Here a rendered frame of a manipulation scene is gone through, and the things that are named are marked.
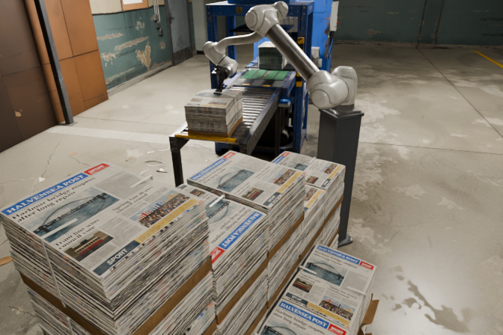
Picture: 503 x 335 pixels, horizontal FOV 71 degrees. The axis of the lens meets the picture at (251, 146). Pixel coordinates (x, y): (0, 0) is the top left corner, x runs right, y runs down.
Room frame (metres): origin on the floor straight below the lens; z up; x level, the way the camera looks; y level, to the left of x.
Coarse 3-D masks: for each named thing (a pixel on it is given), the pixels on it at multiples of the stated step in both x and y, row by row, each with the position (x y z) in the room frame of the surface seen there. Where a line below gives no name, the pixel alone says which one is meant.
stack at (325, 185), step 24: (312, 168) 1.64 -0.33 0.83; (336, 168) 1.64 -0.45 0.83; (312, 192) 1.41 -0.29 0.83; (336, 192) 1.57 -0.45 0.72; (312, 216) 1.28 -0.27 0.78; (336, 216) 1.62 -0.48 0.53; (288, 240) 1.07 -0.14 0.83; (336, 240) 1.63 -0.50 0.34; (288, 264) 1.08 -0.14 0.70; (264, 288) 0.91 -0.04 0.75; (240, 312) 0.79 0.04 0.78
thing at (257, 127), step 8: (280, 88) 3.29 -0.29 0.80; (272, 96) 3.03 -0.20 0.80; (280, 96) 3.21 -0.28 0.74; (272, 104) 2.86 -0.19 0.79; (264, 112) 2.62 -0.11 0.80; (272, 112) 2.86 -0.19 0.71; (256, 120) 2.44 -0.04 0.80; (264, 120) 2.54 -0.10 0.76; (256, 128) 2.29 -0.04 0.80; (264, 128) 2.54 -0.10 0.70; (248, 136) 2.15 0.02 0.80; (256, 136) 2.28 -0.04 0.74; (240, 144) 2.04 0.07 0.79; (248, 144) 2.06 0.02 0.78; (240, 152) 2.04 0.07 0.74; (248, 152) 2.06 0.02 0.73
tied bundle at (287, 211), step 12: (300, 180) 1.14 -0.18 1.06; (216, 192) 1.07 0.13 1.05; (288, 192) 1.07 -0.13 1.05; (300, 192) 1.14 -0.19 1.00; (252, 204) 0.99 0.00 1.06; (276, 204) 1.00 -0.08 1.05; (288, 204) 1.06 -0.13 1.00; (300, 204) 1.16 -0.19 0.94; (276, 216) 0.99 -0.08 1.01; (288, 216) 1.08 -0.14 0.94; (276, 228) 0.99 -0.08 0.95; (288, 228) 1.08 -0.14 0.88; (276, 240) 1.00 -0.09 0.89
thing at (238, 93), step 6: (204, 90) 2.45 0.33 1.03; (210, 90) 2.45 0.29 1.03; (222, 90) 2.44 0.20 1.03; (228, 90) 2.44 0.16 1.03; (234, 90) 2.44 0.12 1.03; (240, 90) 2.45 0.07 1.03; (240, 96) 2.41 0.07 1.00; (240, 102) 2.40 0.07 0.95; (240, 108) 2.38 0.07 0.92; (240, 114) 2.38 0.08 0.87
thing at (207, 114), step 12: (192, 108) 2.14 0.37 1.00; (204, 108) 2.12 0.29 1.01; (216, 108) 2.10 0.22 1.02; (228, 108) 2.14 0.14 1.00; (192, 120) 2.14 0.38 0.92; (204, 120) 2.12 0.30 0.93; (216, 120) 2.10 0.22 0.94; (228, 120) 2.13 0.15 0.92; (216, 132) 2.12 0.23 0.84; (228, 132) 2.11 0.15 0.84
